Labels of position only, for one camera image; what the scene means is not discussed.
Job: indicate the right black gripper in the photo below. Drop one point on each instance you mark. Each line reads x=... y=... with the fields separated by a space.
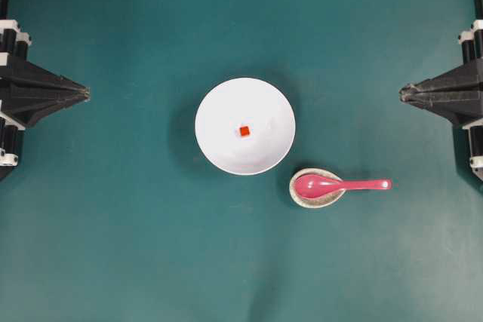
x=445 y=95

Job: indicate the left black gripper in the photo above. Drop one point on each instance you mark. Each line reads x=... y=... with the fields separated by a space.
x=16 y=70

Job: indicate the pink plastic soup spoon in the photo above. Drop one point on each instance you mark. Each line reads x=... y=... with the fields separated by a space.
x=315 y=186

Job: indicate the small red block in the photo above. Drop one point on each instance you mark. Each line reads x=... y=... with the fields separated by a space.
x=244 y=131

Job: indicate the speckled ceramic spoon rest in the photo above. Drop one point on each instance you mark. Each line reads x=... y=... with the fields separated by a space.
x=323 y=201

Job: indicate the white round bowl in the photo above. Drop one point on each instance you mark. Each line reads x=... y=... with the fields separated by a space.
x=245 y=102

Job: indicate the green table mat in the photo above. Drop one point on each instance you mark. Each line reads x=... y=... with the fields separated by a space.
x=114 y=213

